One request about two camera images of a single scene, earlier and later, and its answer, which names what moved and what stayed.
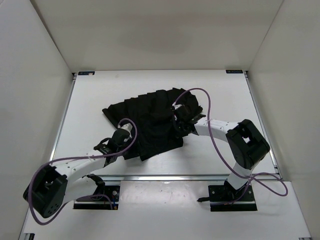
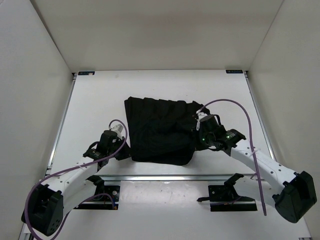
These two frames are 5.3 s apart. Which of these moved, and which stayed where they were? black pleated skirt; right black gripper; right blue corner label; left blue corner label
Moved: black pleated skirt; right black gripper
Stayed: left blue corner label; right blue corner label
